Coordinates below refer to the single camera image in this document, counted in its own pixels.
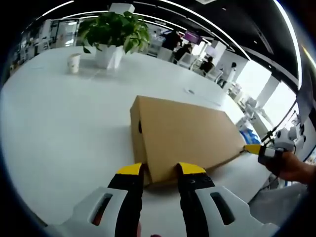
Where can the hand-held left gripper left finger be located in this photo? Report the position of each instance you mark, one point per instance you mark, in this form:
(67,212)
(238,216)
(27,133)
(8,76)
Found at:
(130,197)

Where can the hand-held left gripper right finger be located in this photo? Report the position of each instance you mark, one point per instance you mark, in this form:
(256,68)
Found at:
(195,202)

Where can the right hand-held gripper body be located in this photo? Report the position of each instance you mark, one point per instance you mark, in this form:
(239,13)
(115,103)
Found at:
(287,138)

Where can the blue wet wipes soft pack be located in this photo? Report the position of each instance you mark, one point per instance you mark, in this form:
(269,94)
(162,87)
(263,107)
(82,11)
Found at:
(250,137)

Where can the brown cardboard shoe box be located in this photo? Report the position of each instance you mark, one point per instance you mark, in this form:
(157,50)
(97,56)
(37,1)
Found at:
(185,133)

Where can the person's right hand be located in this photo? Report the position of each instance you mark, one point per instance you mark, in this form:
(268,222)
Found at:
(296,170)

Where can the person's left hand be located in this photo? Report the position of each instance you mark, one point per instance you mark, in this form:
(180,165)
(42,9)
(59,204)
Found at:
(139,229)

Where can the white mesh office chair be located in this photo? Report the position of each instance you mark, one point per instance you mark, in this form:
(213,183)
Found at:
(276,200)
(214,75)
(188,61)

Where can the grey flat panel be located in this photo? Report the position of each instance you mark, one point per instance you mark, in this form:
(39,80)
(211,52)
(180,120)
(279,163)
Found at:
(306,93)

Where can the ceiling light strips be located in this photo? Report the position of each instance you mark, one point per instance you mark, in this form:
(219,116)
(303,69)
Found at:
(297,49)

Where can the white paper cup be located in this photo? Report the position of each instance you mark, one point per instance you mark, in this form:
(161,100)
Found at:
(74,63)

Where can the green plant in white pot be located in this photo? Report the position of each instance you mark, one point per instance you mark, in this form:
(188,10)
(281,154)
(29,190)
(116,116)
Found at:
(116,29)

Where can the purple wall screen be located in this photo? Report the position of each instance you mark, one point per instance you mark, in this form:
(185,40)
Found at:
(193,37)

